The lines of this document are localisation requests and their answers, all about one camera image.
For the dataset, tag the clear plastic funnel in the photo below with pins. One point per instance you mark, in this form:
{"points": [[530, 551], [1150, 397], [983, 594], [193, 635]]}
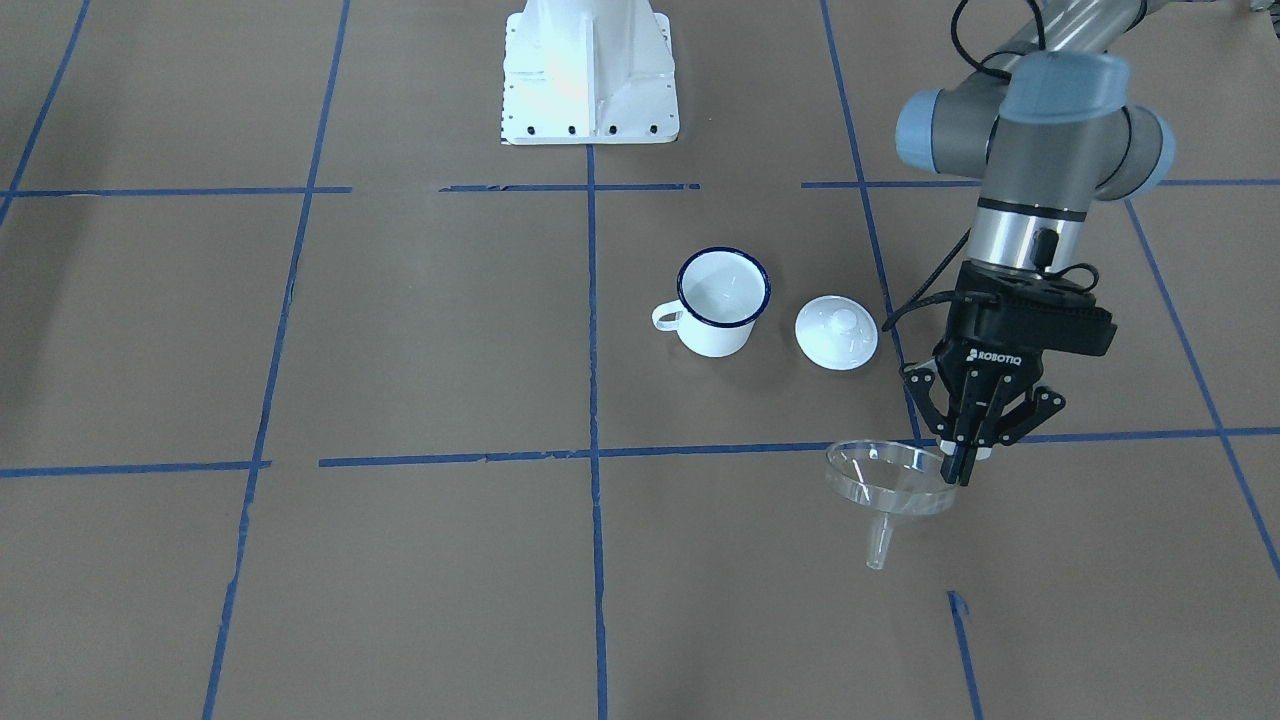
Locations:
{"points": [[894, 482]]}

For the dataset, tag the white enamel mug lid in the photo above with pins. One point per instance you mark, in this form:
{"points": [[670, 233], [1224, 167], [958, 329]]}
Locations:
{"points": [[836, 333]]}

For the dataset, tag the white enamel mug blue rim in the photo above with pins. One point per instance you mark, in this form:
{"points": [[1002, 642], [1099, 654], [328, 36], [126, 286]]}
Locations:
{"points": [[720, 292]]}

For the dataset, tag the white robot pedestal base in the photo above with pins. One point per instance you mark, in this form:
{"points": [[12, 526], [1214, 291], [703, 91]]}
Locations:
{"points": [[580, 72]]}

